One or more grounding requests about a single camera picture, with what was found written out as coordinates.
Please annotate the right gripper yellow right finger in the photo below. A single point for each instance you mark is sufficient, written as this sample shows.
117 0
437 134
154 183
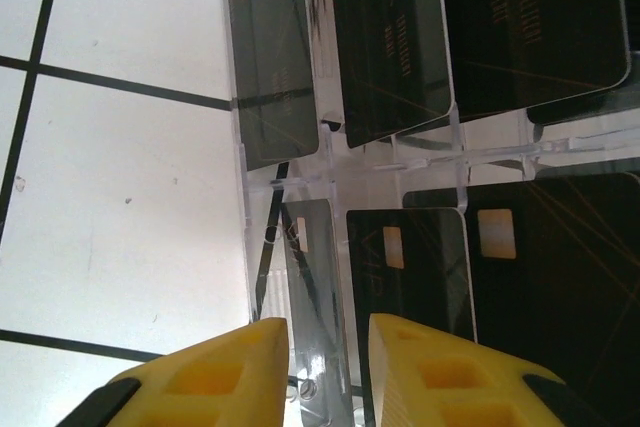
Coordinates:
440 387

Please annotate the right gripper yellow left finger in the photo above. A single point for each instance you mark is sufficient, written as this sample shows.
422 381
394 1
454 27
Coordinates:
215 387

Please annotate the clear acrylic card stand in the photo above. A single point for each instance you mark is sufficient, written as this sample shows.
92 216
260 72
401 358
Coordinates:
320 177

